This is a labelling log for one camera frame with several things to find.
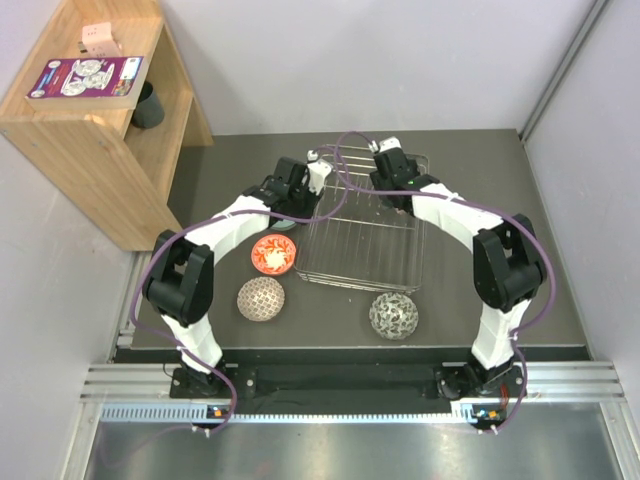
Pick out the metal wire dish rack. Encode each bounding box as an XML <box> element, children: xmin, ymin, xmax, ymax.
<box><xmin>294</xmin><ymin>146</ymin><xmax>427</xmax><ymax>294</ymax></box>

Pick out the black white paisley bowl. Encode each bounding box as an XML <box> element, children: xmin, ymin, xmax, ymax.
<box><xmin>368</xmin><ymin>292</ymin><xmax>419</xmax><ymax>341</ymax></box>

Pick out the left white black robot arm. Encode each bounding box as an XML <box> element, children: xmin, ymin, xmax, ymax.
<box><xmin>142</xmin><ymin>157</ymin><xmax>332</xmax><ymax>397</ymax></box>

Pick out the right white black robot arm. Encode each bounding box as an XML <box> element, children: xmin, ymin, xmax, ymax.
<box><xmin>370</xmin><ymin>138</ymin><xmax>547</xmax><ymax>400</ymax></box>

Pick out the mint green bowl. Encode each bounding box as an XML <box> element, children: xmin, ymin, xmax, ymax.
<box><xmin>270</xmin><ymin>220</ymin><xmax>297</xmax><ymax>232</ymax></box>

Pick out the red floral bowl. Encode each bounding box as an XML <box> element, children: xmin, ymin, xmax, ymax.
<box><xmin>250</xmin><ymin>234</ymin><xmax>297</xmax><ymax>276</ymax></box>

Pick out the beige lattice patterned bowl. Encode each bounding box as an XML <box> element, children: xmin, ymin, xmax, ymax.
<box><xmin>237</xmin><ymin>277</ymin><xmax>285</xmax><ymax>322</ymax></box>

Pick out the dark grey cup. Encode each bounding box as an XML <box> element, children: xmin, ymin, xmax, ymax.
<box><xmin>131</xmin><ymin>81</ymin><xmax>165</xmax><ymax>129</ymax></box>

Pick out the wooden shelf unit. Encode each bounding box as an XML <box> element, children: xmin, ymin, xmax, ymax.
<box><xmin>1</xmin><ymin>1</ymin><xmax>213</xmax><ymax>251</ymax></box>

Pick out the purple book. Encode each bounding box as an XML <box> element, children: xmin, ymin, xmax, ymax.
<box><xmin>25</xmin><ymin>56</ymin><xmax>149</xmax><ymax>111</ymax></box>

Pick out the pink power adapter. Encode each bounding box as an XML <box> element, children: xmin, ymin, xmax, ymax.
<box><xmin>78</xmin><ymin>22</ymin><xmax>122</xmax><ymax>58</ymax></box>

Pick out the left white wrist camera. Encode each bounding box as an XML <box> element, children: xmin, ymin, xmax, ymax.
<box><xmin>307</xmin><ymin>150</ymin><xmax>332</xmax><ymax>197</ymax></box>

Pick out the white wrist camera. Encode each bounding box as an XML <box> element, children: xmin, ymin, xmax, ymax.
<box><xmin>368</xmin><ymin>136</ymin><xmax>401</xmax><ymax>154</ymax></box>
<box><xmin>307</xmin><ymin>150</ymin><xmax>332</xmax><ymax>197</ymax></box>

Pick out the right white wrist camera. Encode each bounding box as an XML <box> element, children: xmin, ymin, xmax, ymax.
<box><xmin>368</xmin><ymin>136</ymin><xmax>401</xmax><ymax>154</ymax></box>

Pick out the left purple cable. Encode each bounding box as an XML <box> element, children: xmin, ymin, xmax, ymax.
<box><xmin>129</xmin><ymin>147</ymin><xmax>351</xmax><ymax>436</ymax></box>

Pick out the purple cable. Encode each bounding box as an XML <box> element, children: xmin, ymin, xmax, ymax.
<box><xmin>129</xmin><ymin>147</ymin><xmax>351</xmax><ymax>436</ymax></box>
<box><xmin>334</xmin><ymin>131</ymin><xmax>557</xmax><ymax>434</ymax></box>

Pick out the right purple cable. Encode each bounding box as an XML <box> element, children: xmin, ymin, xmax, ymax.
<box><xmin>334</xmin><ymin>131</ymin><xmax>557</xmax><ymax>434</ymax></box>

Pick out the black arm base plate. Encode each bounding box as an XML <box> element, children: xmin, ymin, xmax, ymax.
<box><xmin>171</xmin><ymin>362</ymin><xmax>524</xmax><ymax>402</ymax></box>

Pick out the aluminium rail frame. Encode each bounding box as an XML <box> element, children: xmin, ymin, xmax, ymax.
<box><xmin>61</xmin><ymin>347</ymin><xmax>639</xmax><ymax>479</ymax></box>

